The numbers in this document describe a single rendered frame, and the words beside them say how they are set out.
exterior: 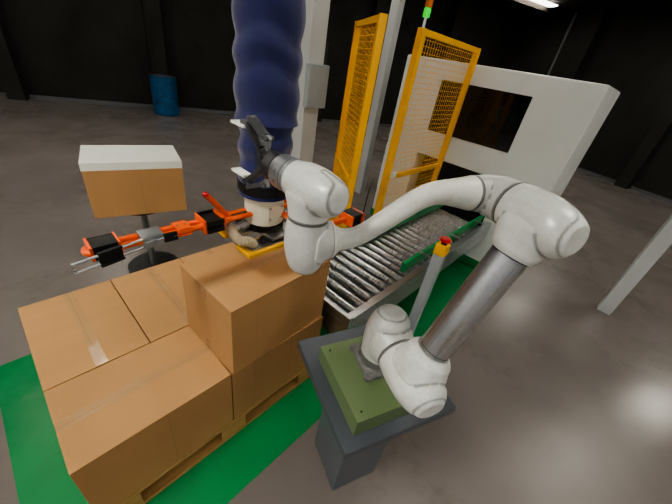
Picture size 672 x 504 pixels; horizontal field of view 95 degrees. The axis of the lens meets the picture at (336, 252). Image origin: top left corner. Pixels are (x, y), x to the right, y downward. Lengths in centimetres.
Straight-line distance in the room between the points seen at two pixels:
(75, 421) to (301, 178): 131
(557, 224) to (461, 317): 34
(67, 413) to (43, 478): 60
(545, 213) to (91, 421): 166
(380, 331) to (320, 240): 50
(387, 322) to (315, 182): 62
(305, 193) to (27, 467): 197
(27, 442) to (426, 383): 200
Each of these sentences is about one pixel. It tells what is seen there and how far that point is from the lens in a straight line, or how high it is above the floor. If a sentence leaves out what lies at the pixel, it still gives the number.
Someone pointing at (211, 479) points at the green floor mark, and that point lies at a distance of 200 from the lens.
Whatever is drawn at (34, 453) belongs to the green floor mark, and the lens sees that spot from 233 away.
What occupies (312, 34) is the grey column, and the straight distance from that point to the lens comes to 266.
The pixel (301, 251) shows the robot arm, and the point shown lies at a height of 144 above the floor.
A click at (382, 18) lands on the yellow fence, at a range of 236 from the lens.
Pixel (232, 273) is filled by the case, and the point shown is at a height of 94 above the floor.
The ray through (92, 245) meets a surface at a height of 125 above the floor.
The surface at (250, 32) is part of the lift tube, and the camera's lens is 118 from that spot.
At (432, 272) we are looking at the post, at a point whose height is 80.
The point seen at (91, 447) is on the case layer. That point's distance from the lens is 157.
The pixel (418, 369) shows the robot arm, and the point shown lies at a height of 110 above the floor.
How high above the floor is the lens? 185
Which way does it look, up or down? 32 degrees down
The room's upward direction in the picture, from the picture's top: 10 degrees clockwise
